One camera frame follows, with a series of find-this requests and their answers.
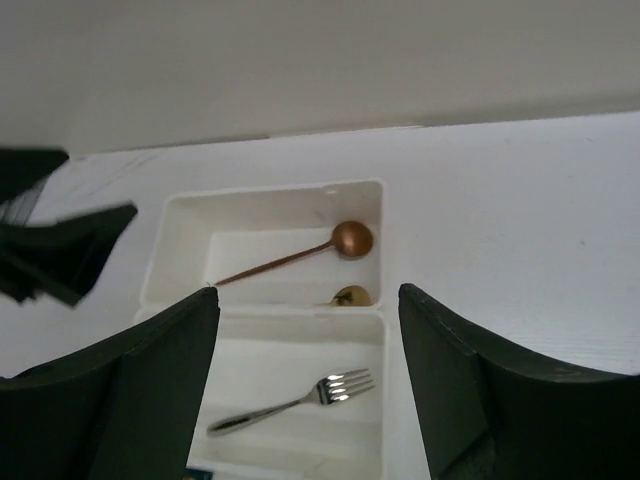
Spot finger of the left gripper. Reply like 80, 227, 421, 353
1, 203, 138, 306
1, 147, 69, 225

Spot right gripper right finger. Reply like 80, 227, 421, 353
398, 284, 639, 479

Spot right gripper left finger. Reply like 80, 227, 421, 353
1, 287, 220, 479

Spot silver fork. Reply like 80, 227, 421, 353
206, 368, 375, 438

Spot gold spoon green handle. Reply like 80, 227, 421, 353
318, 285, 373, 307

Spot copper spoon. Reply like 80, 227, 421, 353
215, 220, 375, 287

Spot near white container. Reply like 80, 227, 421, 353
133, 305, 392, 480

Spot white container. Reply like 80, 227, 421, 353
133, 305, 392, 480
140, 179, 385, 309

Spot far white container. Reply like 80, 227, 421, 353
140, 179, 385, 309

